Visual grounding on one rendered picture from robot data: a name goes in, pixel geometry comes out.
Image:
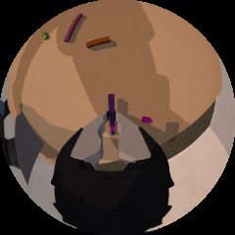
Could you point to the orange rod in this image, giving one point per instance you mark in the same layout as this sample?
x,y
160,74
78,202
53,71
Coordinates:
x,y
98,41

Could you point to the lime green rod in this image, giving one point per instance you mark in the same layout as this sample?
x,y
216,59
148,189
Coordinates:
x,y
45,36

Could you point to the purple rod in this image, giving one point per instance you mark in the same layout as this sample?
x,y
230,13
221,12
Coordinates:
x,y
111,99

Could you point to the pink rod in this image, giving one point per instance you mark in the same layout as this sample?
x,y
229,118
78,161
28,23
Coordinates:
x,y
72,28

